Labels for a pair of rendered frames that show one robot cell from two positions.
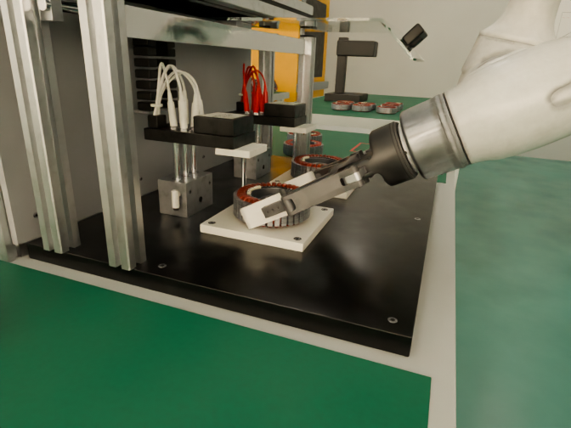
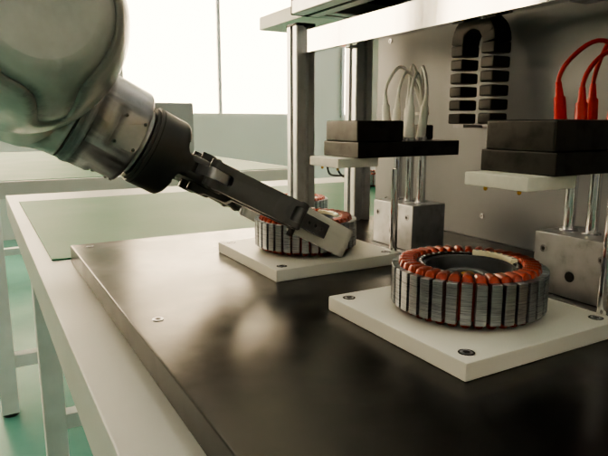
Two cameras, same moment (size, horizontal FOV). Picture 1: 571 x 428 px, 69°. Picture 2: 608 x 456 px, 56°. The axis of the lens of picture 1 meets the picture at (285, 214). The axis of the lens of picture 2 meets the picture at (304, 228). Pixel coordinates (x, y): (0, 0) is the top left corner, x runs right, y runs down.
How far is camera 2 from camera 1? 1.08 m
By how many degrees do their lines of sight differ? 122
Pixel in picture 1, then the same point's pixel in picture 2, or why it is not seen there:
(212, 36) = (380, 26)
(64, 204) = (354, 183)
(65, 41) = (426, 56)
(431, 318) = (66, 278)
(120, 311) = not seen: hidden behind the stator
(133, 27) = (309, 43)
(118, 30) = (293, 50)
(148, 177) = (493, 220)
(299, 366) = not seen: hidden behind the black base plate
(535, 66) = not seen: outside the picture
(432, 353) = (55, 267)
